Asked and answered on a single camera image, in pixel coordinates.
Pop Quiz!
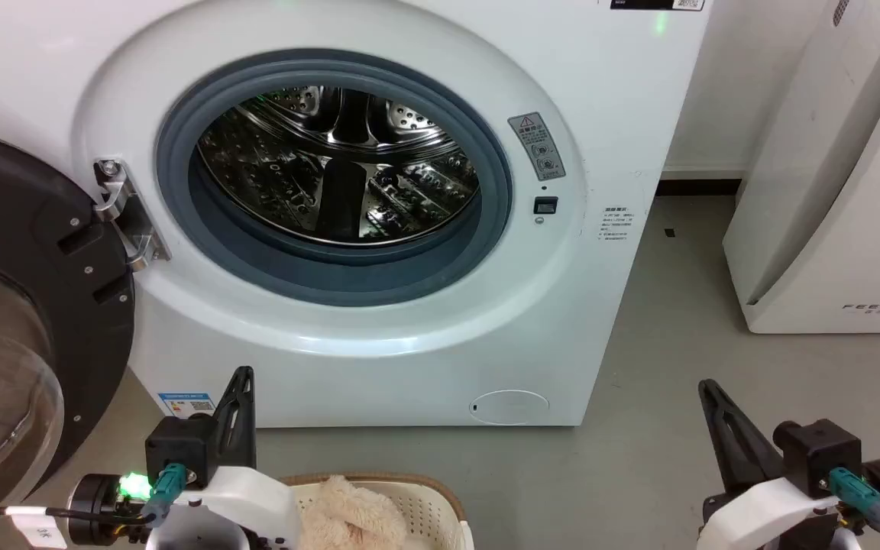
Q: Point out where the beige plastic laundry basket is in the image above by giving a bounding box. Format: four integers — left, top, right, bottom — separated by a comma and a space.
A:
280, 471, 476, 550

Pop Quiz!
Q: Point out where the stainless steel washing machine drum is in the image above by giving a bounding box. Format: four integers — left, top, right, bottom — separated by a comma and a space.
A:
196, 85, 481, 248

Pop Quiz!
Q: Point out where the white cable tag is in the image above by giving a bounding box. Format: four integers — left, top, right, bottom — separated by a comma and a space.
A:
7, 505, 72, 550

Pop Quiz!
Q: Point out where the teal plug right camera cable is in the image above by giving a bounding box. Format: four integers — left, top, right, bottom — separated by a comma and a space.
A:
827, 467, 880, 550

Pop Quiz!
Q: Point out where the white air purifier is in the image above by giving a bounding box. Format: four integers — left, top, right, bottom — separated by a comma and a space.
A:
722, 0, 880, 335

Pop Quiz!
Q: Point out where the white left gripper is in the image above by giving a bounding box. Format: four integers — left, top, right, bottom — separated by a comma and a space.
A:
146, 366, 305, 550

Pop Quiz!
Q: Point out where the white front-load washing machine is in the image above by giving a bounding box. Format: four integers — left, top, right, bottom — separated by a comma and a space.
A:
0, 0, 716, 429

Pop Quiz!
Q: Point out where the teal plug left camera cable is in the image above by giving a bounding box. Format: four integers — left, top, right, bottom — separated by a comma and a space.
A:
0, 463, 188, 535

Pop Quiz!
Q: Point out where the black baseboard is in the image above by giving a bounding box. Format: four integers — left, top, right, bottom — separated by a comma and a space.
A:
655, 178, 743, 198

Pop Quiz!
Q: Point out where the cream fluffy plush fabric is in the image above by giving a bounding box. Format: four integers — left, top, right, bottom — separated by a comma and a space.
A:
299, 474, 411, 550

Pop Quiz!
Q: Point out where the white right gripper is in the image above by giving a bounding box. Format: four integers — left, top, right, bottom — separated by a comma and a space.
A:
697, 379, 861, 550

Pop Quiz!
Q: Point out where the grey warning sticker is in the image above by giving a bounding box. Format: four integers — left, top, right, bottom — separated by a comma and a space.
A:
507, 112, 567, 182

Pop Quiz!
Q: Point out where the blue energy label sticker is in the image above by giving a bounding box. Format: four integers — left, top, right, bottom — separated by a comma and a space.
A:
157, 392, 217, 419

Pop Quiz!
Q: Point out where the black round washer door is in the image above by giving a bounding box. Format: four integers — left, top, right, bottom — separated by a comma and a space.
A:
0, 126, 136, 529

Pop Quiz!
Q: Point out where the grey rubber door gasket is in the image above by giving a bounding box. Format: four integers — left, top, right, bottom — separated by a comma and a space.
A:
155, 59, 514, 307

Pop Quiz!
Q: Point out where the metal door hinge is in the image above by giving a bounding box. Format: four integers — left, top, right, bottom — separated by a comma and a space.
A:
94, 158, 172, 273

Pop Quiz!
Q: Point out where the oval filter cover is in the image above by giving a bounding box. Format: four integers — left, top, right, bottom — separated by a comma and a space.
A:
468, 390, 551, 426

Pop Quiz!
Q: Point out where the teal plug camera cable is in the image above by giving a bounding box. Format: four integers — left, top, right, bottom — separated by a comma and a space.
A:
827, 467, 880, 550
0, 463, 188, 535

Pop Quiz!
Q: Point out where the black label strip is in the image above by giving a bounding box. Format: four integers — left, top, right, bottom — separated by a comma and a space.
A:
610, 0, 706, 11

